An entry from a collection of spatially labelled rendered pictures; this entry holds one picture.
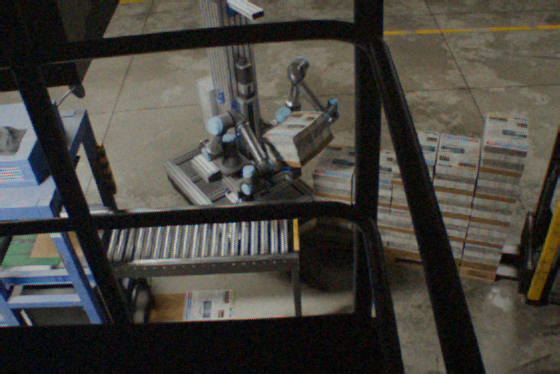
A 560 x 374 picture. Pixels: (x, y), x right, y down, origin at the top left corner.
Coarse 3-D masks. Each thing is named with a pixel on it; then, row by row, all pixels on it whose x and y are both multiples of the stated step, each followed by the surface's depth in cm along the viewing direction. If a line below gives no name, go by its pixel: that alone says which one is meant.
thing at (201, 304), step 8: (192, 296) 468; (200, 296) 468; (208, 296) 468; (216, 296) 467; (224, 296) 467; (232, 296) 466; (192, 304) 463; (200, 304) 462; (208, 304) 462; (216, 304) 461; (224, 304) 461; (232, 304) 460; (192, 312) 457; (200, 312) 456; (208, 312) 456; (216, 312) 455; (224, 312) 455; (232, 312) 455
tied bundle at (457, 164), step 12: (444, 144) 420; (456, 144) 419; (468, 144) 418; (444, 156) 410; (456, 156) 409; (468, 156) 408; (444, 168) 402; (456, 168) 400; (468, 168) 399; (444, 180) 408; (456, 180) 406; (468, 180) 403
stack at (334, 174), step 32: (320, 160) 452; (352, 160) 450; (384, 160) 447; (320, 192) 453; (352, 192) 443; (384, 192) 434; (320, 224) 476; (352, 224) 469; (384, 224) 454; (448, 224) 434; (352, 256) 487; (416, 256) 466
